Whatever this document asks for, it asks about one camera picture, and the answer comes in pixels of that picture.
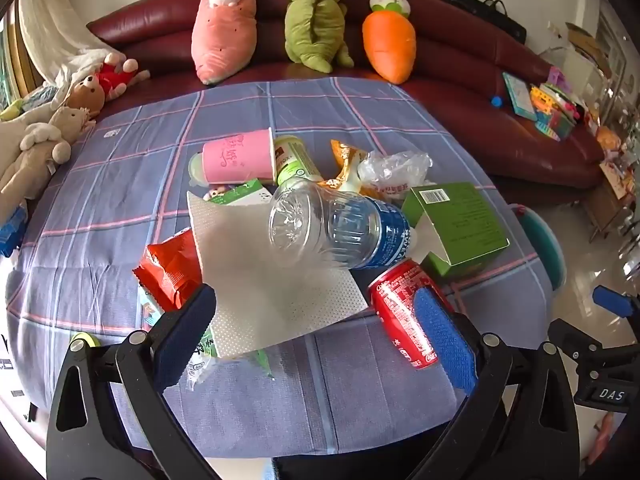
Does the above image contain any blue plastic basin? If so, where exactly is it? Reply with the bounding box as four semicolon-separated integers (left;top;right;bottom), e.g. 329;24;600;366
510;204;568;291

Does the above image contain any pink rabbit plush pillow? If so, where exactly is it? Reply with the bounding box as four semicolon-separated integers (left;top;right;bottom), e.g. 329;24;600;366
191;0;258;86

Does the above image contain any white green snack wrapper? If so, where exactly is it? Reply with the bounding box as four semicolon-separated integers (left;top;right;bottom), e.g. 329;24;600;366
139;287;275;392

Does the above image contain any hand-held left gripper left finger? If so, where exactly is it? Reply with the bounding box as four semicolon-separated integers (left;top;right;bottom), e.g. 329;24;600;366
46;282;221;480

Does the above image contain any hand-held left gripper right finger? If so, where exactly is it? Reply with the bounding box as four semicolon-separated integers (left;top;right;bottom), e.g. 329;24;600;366
410;285;593;480

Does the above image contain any red snack packet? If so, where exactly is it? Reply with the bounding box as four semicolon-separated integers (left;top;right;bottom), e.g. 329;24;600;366
132;227;206;313

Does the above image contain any clear plastic bag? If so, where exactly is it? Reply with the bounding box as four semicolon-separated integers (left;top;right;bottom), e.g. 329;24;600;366
357;150;433;201

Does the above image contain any clear egg-shaped plastic lid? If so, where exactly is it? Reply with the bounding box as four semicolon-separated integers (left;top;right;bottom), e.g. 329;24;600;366
188;152;211;186

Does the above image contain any light blue children's book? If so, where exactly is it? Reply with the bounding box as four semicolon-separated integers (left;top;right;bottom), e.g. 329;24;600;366
502;72;538;121

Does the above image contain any orange white snack packet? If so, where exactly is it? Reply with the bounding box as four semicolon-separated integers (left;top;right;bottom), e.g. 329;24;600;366
329;139;373;196

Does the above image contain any cream bunny plush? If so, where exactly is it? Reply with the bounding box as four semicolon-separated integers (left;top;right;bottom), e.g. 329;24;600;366
0;122;73;211

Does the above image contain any colourful toys and books pile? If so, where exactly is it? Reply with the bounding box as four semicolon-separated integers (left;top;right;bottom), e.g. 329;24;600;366
530;85;583;141

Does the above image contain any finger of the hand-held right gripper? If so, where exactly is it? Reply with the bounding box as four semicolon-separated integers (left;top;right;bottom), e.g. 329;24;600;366
547;317;640;383
592;285;640;318

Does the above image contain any orange carrot rabbit plush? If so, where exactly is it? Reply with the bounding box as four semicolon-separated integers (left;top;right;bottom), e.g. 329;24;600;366
362;0;417;85

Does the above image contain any white green-label canister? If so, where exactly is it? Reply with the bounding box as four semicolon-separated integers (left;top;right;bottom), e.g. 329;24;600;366
272;135;326;188

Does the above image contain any dark red leather sofa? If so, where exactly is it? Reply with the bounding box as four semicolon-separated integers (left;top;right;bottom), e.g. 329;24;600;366
87;0;606;206

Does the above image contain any green white tissue packet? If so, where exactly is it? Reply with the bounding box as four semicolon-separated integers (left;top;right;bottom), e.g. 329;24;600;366
207;178;273;208

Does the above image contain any grey-brown rabbit plush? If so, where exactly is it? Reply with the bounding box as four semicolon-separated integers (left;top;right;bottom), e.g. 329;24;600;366
47;105;97;146

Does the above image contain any blue plaid cloth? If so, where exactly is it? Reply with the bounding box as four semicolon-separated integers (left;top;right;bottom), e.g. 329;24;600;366
5;77;553;461

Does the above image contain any green cardboard box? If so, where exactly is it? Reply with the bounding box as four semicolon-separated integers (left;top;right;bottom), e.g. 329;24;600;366
401;182;511;278

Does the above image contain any pink paper cup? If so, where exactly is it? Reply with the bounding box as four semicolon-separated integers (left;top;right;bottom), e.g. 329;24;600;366
201;128;276;186

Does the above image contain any white paper towel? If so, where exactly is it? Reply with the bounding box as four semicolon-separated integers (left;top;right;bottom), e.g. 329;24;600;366
186;191;368;361

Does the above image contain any black bag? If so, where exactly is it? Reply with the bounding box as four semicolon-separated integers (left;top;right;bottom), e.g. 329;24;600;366
431;0;528;46

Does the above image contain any green dinosaur plush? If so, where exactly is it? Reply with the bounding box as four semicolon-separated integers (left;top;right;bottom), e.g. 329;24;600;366
284;0;355;73

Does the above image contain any red soda can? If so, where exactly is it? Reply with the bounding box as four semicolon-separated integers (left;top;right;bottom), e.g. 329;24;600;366
368;257;456;372

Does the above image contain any clear bottle blue label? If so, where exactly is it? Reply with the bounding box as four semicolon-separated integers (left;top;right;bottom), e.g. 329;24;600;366
269;180;418;271

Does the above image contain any wooden cabinet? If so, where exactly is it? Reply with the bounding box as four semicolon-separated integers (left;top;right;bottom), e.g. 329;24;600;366
582;160;640;246

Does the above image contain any blue box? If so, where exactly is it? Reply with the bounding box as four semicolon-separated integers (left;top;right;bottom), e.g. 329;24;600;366
0;205;28;257

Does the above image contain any white blanket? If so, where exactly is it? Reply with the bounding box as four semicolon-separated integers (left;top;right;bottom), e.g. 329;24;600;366
17;0;116;96

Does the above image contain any brown teddy bear red outfit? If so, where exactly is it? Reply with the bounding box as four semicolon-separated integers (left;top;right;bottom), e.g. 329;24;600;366
64;52;151;118

